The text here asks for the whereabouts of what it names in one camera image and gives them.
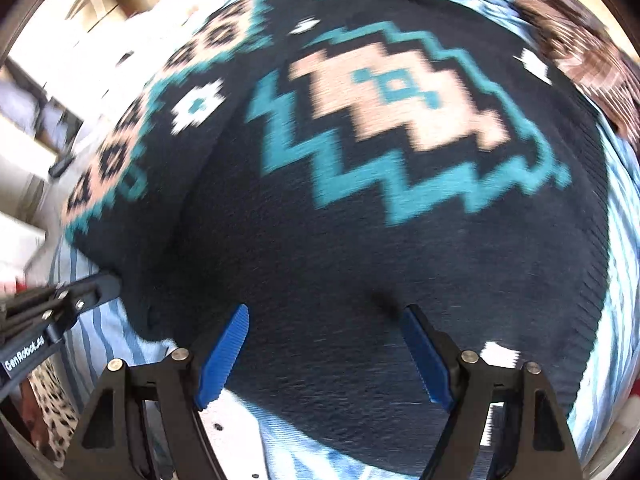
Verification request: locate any brown striped garment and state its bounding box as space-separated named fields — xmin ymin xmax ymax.
xmin=514 ymin=0 xmax=639 ymax=150

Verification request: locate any black patterned knit sweater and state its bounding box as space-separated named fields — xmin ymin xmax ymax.
xmin=62 ymin=0 xmax=612 ymax=478

